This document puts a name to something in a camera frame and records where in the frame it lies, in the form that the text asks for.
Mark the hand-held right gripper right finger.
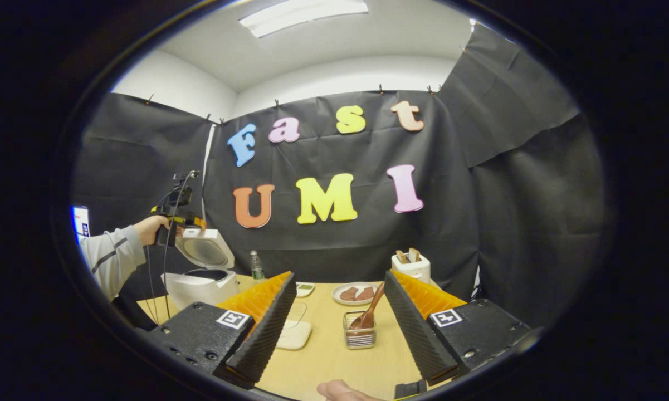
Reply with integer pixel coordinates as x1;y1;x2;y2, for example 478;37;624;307
383;270;533;386

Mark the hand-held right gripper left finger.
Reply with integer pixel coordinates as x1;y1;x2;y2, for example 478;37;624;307
145;271;297;389

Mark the white rice box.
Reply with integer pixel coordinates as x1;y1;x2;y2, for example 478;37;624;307
275;301;314;351

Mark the brown wooden spoon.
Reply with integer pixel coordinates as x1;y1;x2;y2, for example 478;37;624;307
349;281;386;330

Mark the white rice cooker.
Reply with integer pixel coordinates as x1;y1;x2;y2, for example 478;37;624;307
163;228;240;311

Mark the white toaster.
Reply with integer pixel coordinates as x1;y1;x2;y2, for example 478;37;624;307
391;249;431;285

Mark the white round plate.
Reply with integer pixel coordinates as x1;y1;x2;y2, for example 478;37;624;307
332;282;380;306

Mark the computer monitor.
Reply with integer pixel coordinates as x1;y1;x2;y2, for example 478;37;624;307
72;206;91;241

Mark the black backdrop cloth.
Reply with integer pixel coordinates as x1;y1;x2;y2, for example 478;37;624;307
72;22;608;329

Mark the long ceiling light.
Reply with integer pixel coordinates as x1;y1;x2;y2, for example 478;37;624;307
238;0;369;38

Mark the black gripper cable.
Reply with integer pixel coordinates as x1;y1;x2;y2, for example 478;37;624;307
145;173;198;324

